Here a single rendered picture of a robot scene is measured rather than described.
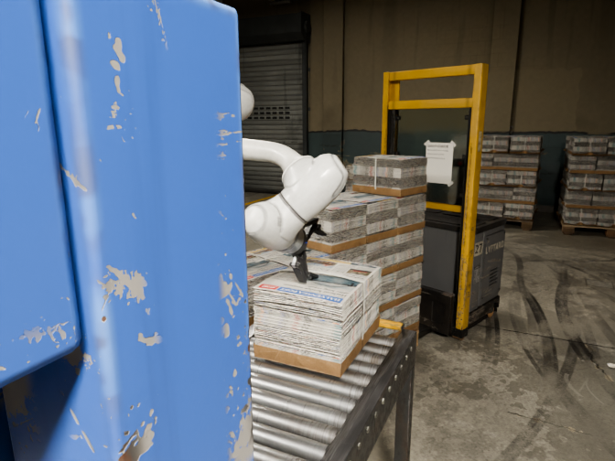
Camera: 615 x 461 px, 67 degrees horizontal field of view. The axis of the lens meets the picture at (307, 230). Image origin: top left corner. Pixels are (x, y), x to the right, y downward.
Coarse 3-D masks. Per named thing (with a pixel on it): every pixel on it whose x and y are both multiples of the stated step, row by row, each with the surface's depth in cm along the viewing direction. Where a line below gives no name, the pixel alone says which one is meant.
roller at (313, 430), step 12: (264, 408) 118; (264, 420) 116; (276, 420) 115; (288, 420) 114; (300, 420) 113; (288, 432) 113; (300, 432) 111; (312, 432) 110; (324, 432) 110; (336, 432) 109
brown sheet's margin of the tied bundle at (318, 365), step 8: (256, 352) 142; (264, 352) 140; (272, 352) 139; (280, 352) 138; (288, 352) 136; (352, 352) 138; (280, 360) 139; (288, 360) 137; (296, 360) 136; (304, 360) 135; (312, 360) 134; (320, 360) 132; (328, 360) 131; (344, 360) 132; (352, 360) 140; (304, 368) 135; (312, 368) 134; (320, 368) 133; (328, 368) 132; (336, 368) 131; (344, 368) 133
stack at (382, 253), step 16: (384, 240) 274; (256, 256) 241; (272, 256) 241; (288, 256) 240; (320, 256) 240; (336, 256) 246; (352, 256) 255; (368, 256) 265; (384, 256) 277; (256, 272) 216; (272, 272) 216; (384, 288) 282; (384, 304) 284
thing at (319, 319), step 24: (264, 288) 136; (288, 288) 136; (312, 288) 136; (336, 288) 137; (360, 288) 139; (264, 312) 138; (288, 312) 134; (312, 312) 130; (336, 312) 127; (264, 336) 140; (288, 336) 136; (312, 336) 133; (336, 336) 129; (336, 360) 131
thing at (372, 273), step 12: (312, 264) 159; (324, 264) 159; (336, 264) 159; (348, 264) 159; (360, 264) 159; (360, 276) 147; (372, 276) 150; (372, 288) 150; (372, 300) 153; (372, 312) 156
